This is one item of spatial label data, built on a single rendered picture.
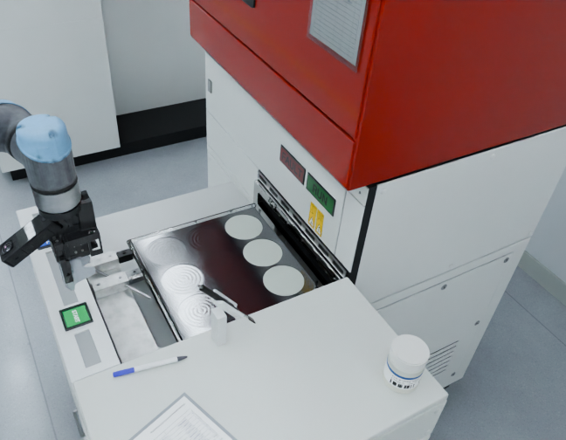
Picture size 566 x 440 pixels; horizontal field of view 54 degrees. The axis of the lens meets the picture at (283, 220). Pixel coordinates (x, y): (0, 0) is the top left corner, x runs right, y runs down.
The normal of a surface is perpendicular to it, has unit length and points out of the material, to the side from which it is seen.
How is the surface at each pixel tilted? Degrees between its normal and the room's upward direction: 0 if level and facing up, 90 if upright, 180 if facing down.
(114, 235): 0
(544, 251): 90
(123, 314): 0
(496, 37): 90
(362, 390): 0
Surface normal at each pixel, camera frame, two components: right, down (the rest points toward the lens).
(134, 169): 0.07, -0.76
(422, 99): 0.49, 0.59
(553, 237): -0.87, 0.27
